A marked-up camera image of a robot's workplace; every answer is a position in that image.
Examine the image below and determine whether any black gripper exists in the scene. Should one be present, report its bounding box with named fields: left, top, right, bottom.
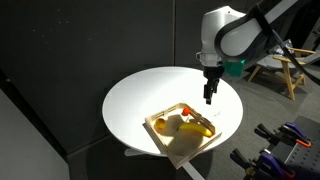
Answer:
left=203, top=65, right=226, bottom=106

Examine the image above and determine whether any yellow toy banana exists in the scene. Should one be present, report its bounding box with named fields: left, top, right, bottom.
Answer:
left=176, top=122, right=215, bottom=139

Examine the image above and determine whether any small red toy fruit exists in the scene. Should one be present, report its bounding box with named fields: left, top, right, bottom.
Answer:
left=181, top=106, right=192, bottom=117

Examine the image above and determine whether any toy orange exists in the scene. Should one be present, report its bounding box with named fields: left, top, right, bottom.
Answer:
left=153, top=117, right=167, bottom=131

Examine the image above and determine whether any wooden tray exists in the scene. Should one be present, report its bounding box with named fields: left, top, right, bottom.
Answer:
left=143, top=102, right=224, bottom=170

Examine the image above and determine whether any wooden lounge chair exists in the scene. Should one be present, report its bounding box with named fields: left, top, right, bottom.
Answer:
left=246, top=46, right=320, bottom=102

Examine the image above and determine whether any crumpled clear plastic bag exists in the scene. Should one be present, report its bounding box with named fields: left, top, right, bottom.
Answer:
left=269, top=38, right=295, bottom=57

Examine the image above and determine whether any perforated metal board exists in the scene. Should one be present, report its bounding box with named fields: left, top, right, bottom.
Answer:
left=284, top=142, right=320, bottom=180

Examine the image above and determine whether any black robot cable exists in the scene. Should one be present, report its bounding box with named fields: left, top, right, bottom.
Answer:
left=254, top=4, right=320, bottom=86

